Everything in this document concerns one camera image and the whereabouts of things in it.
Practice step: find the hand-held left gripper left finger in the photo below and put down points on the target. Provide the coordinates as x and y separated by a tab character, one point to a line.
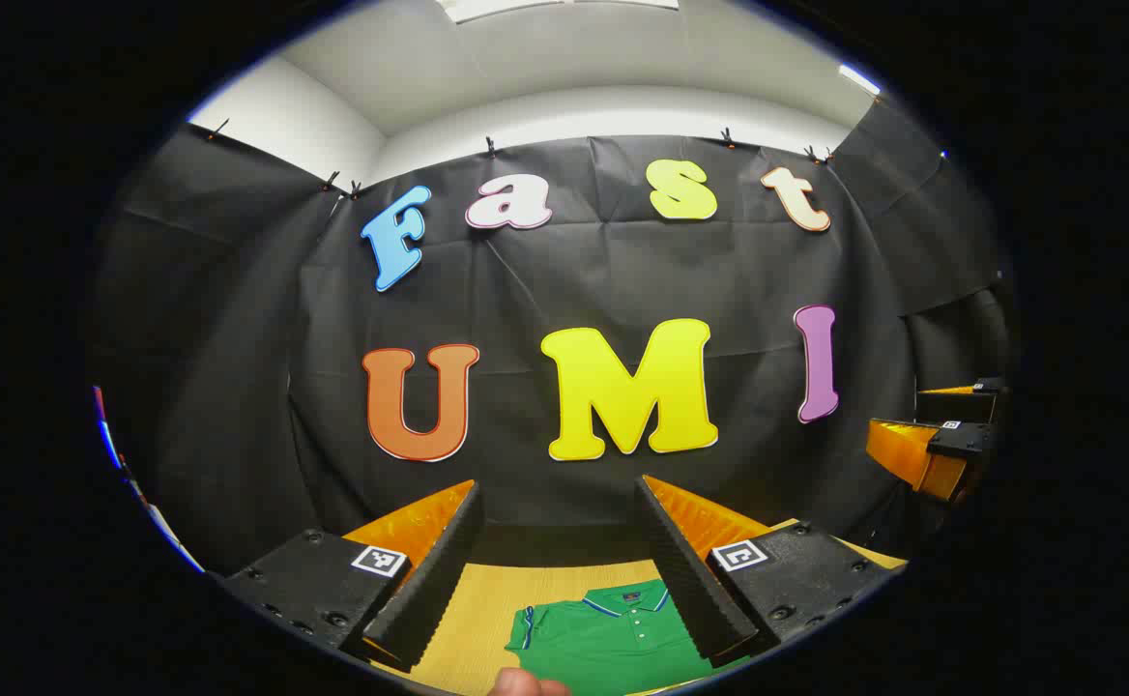
434	580

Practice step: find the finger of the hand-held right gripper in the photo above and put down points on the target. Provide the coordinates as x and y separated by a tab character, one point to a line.
961	443
961	404

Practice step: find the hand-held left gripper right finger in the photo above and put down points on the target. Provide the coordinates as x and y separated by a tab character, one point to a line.
685	580

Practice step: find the green T-shirt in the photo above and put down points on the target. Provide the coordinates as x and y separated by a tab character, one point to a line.
603	643

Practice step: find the small ceiling light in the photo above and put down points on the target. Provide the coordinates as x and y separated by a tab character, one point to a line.
859	79

